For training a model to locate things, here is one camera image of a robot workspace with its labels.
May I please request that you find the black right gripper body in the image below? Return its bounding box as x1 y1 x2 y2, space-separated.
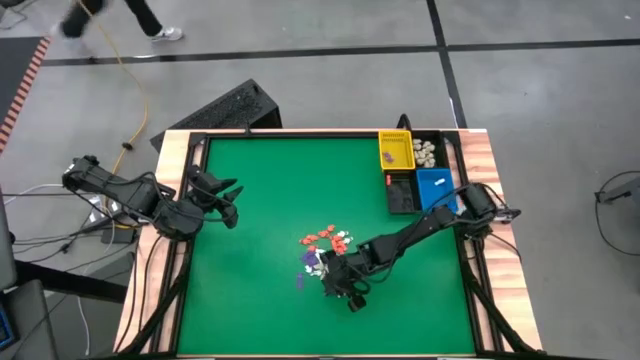
325 249 371 312

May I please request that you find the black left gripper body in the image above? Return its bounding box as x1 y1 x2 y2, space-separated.
188 164 239 230

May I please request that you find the black perforated metal case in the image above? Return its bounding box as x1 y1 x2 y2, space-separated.
149 78 283 153

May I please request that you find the green table mat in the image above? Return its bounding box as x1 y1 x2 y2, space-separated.
177 137 476 356

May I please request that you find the black plastic basket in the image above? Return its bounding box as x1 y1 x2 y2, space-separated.
411 130 448 171
383 169 420 216

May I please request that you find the blue plastic basket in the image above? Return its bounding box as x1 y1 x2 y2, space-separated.
415 168 459 211

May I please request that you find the yellow plastic basket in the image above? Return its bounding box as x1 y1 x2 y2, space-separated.
378 129 417 173

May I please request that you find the black stand leg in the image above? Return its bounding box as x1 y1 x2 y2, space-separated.
14 259 129 305

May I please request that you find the person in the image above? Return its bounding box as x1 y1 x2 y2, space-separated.
58 0 185 44

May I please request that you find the gray equipment cart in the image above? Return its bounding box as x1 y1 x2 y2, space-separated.
0 187 59 360

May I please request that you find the black orange-striped floor mat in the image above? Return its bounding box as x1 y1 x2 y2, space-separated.
0 35 52 154

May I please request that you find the yellow extension cable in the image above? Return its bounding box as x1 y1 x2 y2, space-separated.
78 0 150 171

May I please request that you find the black diagonal frame brace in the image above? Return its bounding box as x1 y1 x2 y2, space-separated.
117 239 196 355
457 239 539 355

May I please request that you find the black floor cable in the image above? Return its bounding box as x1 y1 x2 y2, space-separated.
12 229 139 264

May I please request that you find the white floor cable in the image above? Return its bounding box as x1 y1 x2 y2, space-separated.
74 294 94 357
2 183 66 206

